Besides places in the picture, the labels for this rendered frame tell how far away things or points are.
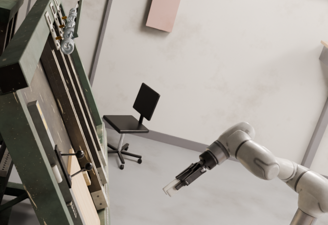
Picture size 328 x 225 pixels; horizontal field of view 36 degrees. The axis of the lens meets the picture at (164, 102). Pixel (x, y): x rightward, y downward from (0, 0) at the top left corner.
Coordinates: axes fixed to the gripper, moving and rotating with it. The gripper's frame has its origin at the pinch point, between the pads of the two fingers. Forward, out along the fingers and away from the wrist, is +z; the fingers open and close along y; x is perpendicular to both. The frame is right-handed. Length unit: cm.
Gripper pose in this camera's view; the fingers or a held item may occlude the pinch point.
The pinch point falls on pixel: (172, 188)
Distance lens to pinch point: 204.1
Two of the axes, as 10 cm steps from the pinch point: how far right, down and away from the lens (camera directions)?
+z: -7.9, 5.7, -2.3
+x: -5.6, -8.2, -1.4
